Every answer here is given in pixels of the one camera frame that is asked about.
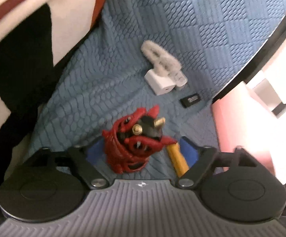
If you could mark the black usb stick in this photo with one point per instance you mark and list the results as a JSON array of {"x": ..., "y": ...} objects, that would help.
[{"x": 190, "y": 100}]

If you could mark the black metal frame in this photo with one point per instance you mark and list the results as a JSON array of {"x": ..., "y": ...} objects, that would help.
[{"x": 258, "y": 61}]

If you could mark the pink storage box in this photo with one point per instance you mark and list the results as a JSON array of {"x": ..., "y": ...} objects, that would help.
[{"x": 243, "y": 120}]

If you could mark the fluffy grey hair clip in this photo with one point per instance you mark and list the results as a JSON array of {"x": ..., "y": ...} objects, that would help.
[{"x": 163, "y": 62}]

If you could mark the blue quilted sofa cover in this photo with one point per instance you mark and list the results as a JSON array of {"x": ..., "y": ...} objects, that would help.
[{"x": 177, "y": 54}]

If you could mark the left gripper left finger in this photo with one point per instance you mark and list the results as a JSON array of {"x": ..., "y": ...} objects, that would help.
[{"x": 81, "y": 160}]

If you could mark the red white black blanket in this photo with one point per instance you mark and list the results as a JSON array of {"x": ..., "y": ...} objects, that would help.
[{"x": 35, "y": 35}]

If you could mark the beige plastic appliance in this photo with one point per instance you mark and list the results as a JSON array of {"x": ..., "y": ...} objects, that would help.
[{"x": 267, "y": 94}]

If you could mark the white usb charger cube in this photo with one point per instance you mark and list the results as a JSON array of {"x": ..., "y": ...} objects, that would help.
[{"x": 159, "y": 84}]

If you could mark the small white adapter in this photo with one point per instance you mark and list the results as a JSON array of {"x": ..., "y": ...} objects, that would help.
[{"x": 179, "y": 79}]

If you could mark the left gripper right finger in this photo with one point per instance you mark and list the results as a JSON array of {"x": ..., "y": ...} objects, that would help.
[{"x": 202, "y": 162}]

